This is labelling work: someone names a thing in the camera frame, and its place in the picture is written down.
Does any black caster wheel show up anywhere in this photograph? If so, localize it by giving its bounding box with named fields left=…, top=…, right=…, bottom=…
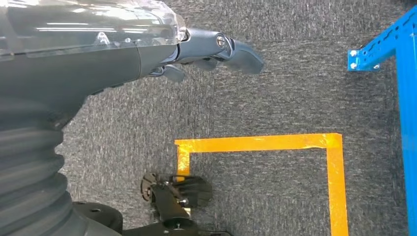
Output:
left=140, top=173, right=213, bottom=209

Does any blue metal shelf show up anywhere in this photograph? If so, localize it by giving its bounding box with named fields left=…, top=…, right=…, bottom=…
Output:
left=347, top=4, right=417, bottom=236

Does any yellow floor tape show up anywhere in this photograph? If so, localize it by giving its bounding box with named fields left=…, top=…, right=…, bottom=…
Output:
left=174, top=133, right=350, bottom=236

